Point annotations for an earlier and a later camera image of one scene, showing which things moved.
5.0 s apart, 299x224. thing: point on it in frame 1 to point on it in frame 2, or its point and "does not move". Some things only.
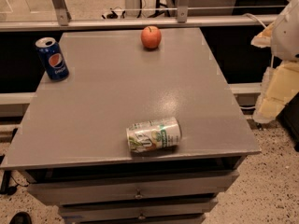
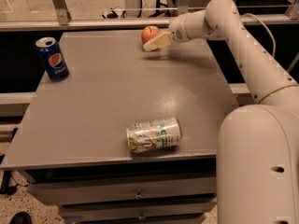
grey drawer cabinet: (72, 140) does not move
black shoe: (21, 217) does not move
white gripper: (288, 35) to (177, 31)
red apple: (150, 37) does not move
